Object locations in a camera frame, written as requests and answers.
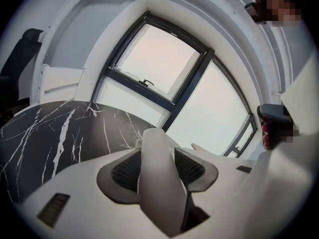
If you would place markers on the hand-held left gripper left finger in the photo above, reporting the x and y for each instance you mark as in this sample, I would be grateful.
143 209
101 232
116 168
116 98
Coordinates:
74 183

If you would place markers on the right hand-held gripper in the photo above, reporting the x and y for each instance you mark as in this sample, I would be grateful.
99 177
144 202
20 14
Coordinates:
304 96

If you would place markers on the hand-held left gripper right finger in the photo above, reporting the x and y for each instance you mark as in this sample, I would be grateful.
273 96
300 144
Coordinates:
219 168

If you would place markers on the black marble round table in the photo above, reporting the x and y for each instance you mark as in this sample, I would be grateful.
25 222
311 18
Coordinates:
37 146

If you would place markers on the dark framed window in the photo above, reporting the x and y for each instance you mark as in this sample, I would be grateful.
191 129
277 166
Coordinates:
189 83

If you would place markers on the person's head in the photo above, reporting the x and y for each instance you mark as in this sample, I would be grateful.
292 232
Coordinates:
279 1

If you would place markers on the white side cabinet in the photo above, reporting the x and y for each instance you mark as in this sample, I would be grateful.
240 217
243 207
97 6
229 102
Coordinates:
62 83

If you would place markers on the black office chair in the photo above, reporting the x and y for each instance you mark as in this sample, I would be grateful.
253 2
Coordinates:
17 63

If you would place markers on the black head-worn camera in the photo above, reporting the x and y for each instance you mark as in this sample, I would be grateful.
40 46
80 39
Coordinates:
254 11

